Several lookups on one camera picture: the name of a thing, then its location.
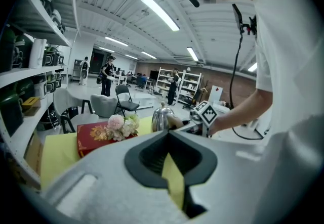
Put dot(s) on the white background shelf rack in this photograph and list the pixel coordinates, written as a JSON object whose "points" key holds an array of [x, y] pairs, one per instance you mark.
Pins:
{"points": [[187, 84]]}

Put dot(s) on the silver electric kettle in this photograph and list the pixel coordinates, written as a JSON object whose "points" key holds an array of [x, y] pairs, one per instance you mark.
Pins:
{"points": [[162, 118]]}

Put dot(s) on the white board with red mark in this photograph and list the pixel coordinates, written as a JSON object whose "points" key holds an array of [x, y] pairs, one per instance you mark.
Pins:
{"points": [[215, 93]]}

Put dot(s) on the wooden tissue box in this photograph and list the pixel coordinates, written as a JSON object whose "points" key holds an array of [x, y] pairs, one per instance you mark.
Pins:
{"points": [[31, 105]]}

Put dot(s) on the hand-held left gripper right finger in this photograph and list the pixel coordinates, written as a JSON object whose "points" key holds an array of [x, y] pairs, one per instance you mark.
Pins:
{"points": [[240, 180]]}

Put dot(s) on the red box with gold print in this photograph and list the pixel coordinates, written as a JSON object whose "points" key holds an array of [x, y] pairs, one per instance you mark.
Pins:
{"points": [[93, 138]]}

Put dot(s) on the tall white kettle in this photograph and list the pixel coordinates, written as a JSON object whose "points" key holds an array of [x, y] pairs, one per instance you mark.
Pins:
{"points": [[37, 52]]}

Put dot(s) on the black monitor on stand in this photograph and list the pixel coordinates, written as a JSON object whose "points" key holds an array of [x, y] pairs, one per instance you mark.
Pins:
{"points": [[154, 75]]}

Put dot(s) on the pink and white flower bouquet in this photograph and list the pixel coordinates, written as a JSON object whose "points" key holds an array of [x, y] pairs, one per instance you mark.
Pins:
{"points": [[124, 125]]}

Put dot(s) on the long ceiling light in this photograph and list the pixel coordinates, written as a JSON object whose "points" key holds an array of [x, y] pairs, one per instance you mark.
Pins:
{"points": [[116, 41], [148, 54], [160, 12], [252, 67], [192, 53]]}

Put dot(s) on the brown cardboard box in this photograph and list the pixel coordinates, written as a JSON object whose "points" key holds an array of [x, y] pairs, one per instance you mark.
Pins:
{"points": [[34, 153]]}

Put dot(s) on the white metal shelf unit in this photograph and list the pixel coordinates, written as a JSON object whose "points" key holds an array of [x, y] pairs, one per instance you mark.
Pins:
{"points": [[33, 71]]}

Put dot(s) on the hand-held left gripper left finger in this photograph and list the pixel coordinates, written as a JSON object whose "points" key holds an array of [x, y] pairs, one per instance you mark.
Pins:
{"points": [[101, 192]]}

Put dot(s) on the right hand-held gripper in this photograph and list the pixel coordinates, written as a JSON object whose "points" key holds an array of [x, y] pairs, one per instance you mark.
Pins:
{"points": [[208, 114]]}

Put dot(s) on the white low table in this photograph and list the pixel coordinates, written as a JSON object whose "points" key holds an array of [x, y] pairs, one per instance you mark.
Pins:
{"points": [[144, 99]]}

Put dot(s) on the white pot with black lid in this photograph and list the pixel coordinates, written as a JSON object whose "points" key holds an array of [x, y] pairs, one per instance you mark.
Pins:
{"points": [[40, 89]]}

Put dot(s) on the black folding chair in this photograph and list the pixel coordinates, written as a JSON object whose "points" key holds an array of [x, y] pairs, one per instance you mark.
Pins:
{"points": [[126, 102]]}

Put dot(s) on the yellow cloth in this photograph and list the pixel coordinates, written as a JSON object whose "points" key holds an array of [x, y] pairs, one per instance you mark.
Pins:
{"points": [[58, 157]]}

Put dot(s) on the black chest-mounted device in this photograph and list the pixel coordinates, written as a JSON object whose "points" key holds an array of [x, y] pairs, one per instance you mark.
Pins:
{"points": [[240, 19]]}

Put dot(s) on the grey armchair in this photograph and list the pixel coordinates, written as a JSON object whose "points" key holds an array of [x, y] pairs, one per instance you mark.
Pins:
{"points": [[102, 104]]}

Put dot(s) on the white plastic chair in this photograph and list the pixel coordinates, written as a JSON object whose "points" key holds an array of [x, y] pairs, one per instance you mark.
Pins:
{"points": [[67, 104]]}

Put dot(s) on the person's right forearm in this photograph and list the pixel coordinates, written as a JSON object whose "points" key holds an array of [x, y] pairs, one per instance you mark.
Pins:
{"points": [[243, 109]]}

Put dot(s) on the person's white shirt torso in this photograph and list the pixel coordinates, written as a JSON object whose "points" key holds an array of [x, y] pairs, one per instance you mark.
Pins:
{"points": [[286, 53]]}

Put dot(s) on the group of dark green kettles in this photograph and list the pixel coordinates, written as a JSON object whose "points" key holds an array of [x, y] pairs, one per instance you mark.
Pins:
{"points": [[22, 49]]}

